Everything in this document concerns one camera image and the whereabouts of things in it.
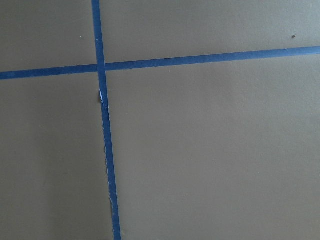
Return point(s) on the brown paper table cover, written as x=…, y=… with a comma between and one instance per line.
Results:
x=159, y=119

